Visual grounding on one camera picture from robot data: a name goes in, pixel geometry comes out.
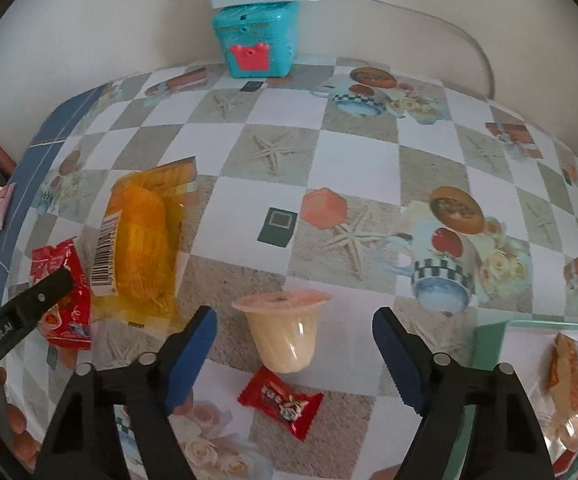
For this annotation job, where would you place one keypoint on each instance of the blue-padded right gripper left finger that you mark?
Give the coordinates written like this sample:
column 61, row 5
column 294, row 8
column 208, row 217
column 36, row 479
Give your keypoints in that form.
column 82, row 440

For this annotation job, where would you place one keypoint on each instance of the jelly cup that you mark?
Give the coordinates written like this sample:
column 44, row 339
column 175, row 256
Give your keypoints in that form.
column 284, row 326

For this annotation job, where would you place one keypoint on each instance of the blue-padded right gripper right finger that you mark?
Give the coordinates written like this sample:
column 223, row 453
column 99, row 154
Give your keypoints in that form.
column 504, row 439

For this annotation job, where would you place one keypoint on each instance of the orange patterned snack packet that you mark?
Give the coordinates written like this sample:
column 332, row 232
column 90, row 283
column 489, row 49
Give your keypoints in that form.
column 562, row 388

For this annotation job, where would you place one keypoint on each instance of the teal storage box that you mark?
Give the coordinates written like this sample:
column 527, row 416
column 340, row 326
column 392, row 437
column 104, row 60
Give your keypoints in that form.
column 258, row 40

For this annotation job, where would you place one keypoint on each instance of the checkered tablecloth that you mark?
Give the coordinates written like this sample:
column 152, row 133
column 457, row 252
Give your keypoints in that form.
column 353, row 179

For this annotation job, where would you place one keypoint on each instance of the teal-rimmed white tray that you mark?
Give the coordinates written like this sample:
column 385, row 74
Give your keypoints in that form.
column 526, row 345

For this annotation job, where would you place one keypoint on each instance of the small red candy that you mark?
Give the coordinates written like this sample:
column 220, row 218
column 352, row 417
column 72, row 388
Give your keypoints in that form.
column 292, row 409

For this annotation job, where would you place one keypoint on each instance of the orange yellow snack bag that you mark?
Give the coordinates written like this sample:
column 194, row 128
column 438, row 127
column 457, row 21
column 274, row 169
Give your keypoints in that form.
column 135, row 269

